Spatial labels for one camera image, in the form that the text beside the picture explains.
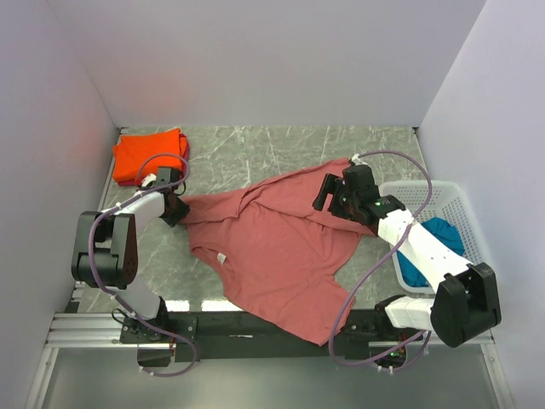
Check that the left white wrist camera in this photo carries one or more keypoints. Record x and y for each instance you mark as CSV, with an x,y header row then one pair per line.
x,y
148,182

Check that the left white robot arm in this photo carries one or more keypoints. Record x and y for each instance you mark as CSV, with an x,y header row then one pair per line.
x,y
105,252

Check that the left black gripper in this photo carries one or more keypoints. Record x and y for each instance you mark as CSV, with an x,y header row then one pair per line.
x,y
182,211

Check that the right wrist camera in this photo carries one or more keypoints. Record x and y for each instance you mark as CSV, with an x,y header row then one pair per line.
x,y
356,160

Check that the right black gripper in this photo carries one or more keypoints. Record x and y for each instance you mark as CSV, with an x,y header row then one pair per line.
x,y
334,185

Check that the black base beam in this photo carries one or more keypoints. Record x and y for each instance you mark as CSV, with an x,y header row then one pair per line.
x,y
240,335

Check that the folded orange t shirt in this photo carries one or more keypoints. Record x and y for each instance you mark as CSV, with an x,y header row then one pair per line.
x,y
145,155

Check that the white plastic basket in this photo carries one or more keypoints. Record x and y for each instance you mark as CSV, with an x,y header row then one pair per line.
x,y
447,201

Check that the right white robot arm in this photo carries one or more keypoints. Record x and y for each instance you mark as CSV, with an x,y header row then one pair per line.
x,y
466,301

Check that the aluminium rail frame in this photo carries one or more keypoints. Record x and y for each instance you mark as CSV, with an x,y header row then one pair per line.
x,y
84,365

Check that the blue t shirt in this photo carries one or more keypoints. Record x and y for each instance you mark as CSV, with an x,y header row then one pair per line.
x,y
445,233

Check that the salmon pink t shirt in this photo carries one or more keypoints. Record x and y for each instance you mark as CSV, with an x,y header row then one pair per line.
x,y
275,254

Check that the folded magenta t shirt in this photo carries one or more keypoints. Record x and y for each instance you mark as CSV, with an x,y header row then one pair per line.
x,y
183,147

